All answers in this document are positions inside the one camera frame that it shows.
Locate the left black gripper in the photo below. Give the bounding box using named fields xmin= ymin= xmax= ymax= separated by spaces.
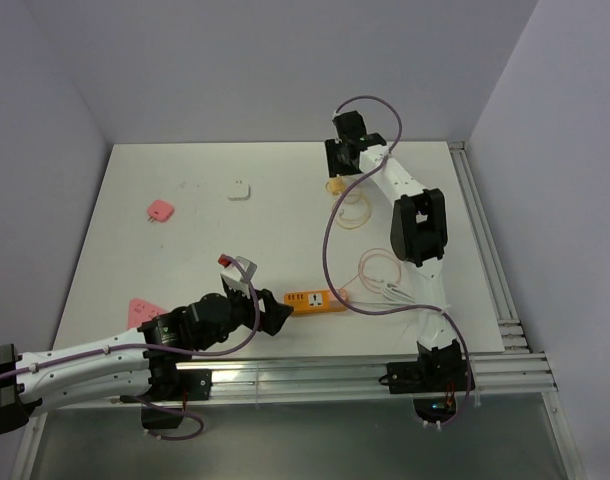
xmin=197 ymin=282 xmax=293 ymax=350

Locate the yellow plug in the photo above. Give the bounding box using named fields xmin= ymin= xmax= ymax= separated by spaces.
xmin=326 ymin=176 xmax=347 ymax=196

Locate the orange power strip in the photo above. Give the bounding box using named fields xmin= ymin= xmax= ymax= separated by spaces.
xmin=283 ymin=290 xmax=347 ymax=316

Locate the yellow cable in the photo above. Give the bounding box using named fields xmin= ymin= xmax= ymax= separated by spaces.
xmin=325 ymin=174 xmax=372 ymax=230

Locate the pink plug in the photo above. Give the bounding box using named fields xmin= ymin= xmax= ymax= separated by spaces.
xmin=328 ymin=288 xmax=348 ymax=309

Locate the pink cable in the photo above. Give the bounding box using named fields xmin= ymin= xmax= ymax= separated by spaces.
xmin=340 ymin=246 xmax=403 ymax=296

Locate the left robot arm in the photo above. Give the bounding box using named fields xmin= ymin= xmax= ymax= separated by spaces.
xmin=0 ymin=289 xmax=293 ymax=435

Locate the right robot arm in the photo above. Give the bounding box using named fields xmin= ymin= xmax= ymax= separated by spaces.
xmin=325 ymin=111 xmax=473 ymax=390

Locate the white square charger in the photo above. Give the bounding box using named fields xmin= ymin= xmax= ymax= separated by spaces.
xmin=226 ymin=180 xmax=251 ymax=201

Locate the pink triangular power strip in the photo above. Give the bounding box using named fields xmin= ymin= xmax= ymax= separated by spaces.
xmin=127 ymin=298 xmax=167 ymax=329

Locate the pink square charger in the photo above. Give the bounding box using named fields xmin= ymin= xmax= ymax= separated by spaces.
xmin=146 ymin=199 xmax=175 ymax=223

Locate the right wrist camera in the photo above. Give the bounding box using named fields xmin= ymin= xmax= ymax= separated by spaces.
xmin=332 ymin=112 xmax=343 ymax=127

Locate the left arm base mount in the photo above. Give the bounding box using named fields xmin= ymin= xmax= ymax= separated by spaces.
xmin=119 ymin=369 xmax=212 ymax=441

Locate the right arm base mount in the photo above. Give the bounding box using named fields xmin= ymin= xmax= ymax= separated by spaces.
xmin=378 ymin=340 xmax=476 ymax=430

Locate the aluminium rail frame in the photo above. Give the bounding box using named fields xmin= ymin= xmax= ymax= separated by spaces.
xmin=13 ymin=142 xmax=585 ymax=479

